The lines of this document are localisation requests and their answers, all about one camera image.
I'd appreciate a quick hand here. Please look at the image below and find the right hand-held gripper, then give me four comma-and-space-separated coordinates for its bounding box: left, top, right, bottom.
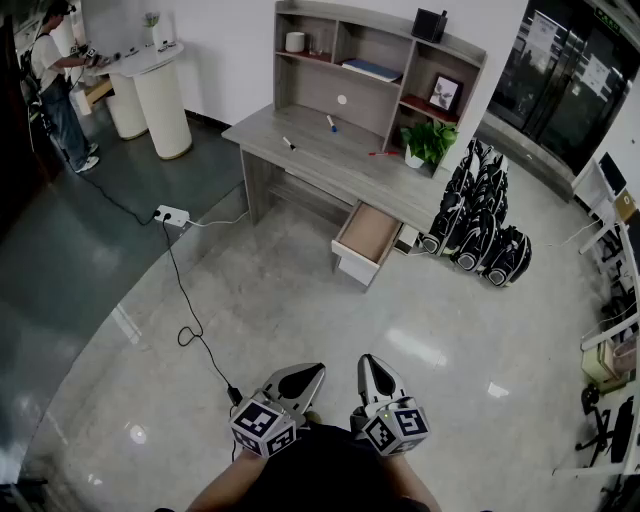
349, 353, 431, 457

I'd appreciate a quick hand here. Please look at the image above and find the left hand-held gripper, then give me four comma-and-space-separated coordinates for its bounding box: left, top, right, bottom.
228, 363, 326, 457

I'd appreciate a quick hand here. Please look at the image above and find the wooden desk drawer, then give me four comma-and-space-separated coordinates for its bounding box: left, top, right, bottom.
331, 199, 405, 294

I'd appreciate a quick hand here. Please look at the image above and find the person's right forearm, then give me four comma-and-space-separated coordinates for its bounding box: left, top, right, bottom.
387, 449, 442, 512

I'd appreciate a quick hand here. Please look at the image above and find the person's left forearm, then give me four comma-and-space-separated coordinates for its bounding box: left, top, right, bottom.
187, 447, 266, 512

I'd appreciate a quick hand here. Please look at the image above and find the grey wooden desk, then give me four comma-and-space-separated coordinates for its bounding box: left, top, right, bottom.
221, 102, 451, 236

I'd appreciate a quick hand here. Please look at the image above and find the black office chair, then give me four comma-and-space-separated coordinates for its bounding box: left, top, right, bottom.
574, 384, 636, 469

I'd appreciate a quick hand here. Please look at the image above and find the row of white office desks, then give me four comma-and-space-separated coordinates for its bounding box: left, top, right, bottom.
552, 152, 640, 476

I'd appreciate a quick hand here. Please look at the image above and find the grey wooden desk hutch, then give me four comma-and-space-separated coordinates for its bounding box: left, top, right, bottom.
273, 0, 489, 181

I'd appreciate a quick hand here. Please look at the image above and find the person's dark shirt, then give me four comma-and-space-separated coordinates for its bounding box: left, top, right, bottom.
239, 424, 416, 512

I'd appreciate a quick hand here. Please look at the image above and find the row of black white backpacks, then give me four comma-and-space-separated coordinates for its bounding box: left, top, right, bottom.
417, 138, 534, 289

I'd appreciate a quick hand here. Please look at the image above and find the white power strip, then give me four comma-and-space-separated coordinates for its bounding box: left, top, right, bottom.
153, 204, 191, 227

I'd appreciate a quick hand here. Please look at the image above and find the green potted plant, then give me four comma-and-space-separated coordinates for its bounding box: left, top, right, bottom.
399, 119, 460, 170

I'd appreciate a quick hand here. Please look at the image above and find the black framed picture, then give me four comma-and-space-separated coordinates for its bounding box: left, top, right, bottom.
428, 74, 464, 114

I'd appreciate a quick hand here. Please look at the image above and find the blue notebook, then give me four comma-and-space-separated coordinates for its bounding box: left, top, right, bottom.
340, 58, 404, 84

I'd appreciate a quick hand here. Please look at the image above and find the white round counter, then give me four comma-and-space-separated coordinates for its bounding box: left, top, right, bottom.
92, 42, 194, 161

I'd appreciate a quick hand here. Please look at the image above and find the glass entrance door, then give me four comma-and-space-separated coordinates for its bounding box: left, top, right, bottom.
487, 0, 631, 171

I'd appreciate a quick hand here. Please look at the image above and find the black box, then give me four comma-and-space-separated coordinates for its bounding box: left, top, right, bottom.
410, 7, 449, 45

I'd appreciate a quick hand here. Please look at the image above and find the white vase with flowers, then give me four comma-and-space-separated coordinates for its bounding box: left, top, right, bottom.
143, 12, 167, 51

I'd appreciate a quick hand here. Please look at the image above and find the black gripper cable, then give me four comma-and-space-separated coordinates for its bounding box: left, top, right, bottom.
162, 219, 245, 407

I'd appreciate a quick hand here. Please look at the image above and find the white power strip cable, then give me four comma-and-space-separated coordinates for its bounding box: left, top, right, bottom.
187, 209, 250, 229

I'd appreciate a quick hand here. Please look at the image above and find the black floor cable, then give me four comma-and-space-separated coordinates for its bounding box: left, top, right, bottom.
64, 147, 161, 226

